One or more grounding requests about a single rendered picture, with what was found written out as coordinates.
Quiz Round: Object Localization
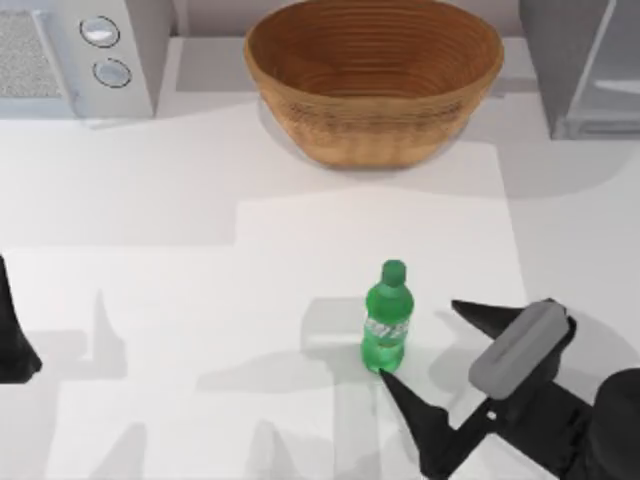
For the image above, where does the pale grey rounded box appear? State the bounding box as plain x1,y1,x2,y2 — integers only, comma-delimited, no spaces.
467,299,569,401

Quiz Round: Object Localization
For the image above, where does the green bottle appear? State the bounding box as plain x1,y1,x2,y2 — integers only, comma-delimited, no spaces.
359,258,417,376

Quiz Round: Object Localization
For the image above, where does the brown woven basket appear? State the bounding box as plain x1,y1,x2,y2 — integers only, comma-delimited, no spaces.
242,0,506,173

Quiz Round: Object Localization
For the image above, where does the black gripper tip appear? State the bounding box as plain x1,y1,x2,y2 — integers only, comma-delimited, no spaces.
0,254,44,386

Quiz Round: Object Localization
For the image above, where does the pale microwave oven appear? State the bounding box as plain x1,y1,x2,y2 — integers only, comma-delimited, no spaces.
0,0,175,120

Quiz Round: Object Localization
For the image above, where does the small round microwave knob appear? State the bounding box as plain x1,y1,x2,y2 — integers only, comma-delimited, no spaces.
92,57,134,90

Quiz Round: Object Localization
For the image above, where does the large round microwave knob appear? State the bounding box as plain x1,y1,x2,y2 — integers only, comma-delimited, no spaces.
79,15,122,48

